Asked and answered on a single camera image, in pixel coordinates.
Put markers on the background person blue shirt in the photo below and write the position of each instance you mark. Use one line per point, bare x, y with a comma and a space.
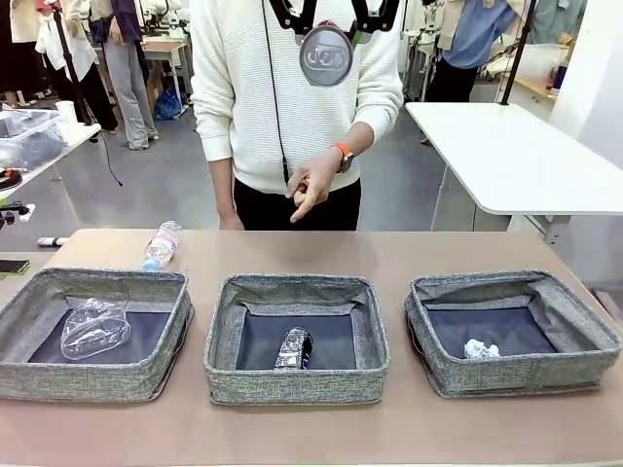
472, 39

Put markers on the translucent plastic container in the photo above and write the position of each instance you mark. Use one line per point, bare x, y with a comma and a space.
540, 63

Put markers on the crushed clear plastic cup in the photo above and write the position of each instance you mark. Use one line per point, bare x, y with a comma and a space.
92, 331

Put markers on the white paper cup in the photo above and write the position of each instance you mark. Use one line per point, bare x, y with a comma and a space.
66, 112

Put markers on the grey fabric basket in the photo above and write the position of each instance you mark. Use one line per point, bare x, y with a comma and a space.
511, 374
73, 382
292, 384

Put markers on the black trousers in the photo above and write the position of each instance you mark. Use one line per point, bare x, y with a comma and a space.
263, 209

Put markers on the background person white top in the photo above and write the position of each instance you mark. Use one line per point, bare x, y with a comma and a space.
85, 53

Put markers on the crushed black soda can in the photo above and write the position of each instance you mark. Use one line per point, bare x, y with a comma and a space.
292, 350

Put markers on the person's right hand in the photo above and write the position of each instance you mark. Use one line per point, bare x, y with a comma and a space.
231, 224

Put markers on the white paper ball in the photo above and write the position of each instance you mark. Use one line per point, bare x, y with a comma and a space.
479, 349

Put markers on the background person black clothes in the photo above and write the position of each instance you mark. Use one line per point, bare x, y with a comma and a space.
19, 63

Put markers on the clear plastic water bottle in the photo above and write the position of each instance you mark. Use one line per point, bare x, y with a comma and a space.
163, 243

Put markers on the black stand pole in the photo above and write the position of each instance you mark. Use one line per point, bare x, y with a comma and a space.
516, 58

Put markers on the black tripod pole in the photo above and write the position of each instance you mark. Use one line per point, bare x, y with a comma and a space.
70, 68

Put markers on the orange black round object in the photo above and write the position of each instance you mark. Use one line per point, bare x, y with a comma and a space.
10, 177

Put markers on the orange wrist watch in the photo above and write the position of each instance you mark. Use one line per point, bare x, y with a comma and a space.
344, 156

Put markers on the background person grey trousers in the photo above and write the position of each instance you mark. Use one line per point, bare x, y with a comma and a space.
126, 87

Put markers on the person's right forearm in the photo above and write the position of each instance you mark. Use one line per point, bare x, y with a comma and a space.
223, 187

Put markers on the person's left hand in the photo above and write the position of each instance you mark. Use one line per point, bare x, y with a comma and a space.
316, 182

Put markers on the small white side table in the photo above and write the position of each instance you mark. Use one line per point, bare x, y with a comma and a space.
73, 141

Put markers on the wooden background table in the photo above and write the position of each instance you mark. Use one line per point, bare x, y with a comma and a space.
165, 48

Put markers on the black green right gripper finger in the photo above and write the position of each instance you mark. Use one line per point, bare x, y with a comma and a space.
294, 14
372, 17

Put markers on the person's left forearm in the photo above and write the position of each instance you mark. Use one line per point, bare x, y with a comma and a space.
360, 136

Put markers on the white marker pen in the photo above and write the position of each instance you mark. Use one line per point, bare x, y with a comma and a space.
51, 241

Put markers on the person in white sweater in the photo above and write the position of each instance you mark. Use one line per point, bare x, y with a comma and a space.
243, 73

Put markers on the blue plastic bag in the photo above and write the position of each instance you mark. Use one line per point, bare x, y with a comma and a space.
168, 107

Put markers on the crushed red soda can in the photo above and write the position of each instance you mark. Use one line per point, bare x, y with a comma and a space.
326, 58

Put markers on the black clamp mount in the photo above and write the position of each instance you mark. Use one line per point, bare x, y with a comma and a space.
12, 209

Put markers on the large white table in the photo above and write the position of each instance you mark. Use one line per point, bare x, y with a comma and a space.
501, 155

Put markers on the background person green shirt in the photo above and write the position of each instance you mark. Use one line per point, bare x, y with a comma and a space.
555, 19

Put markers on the clear plastic storage bin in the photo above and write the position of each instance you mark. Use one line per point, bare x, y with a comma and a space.
29, 141

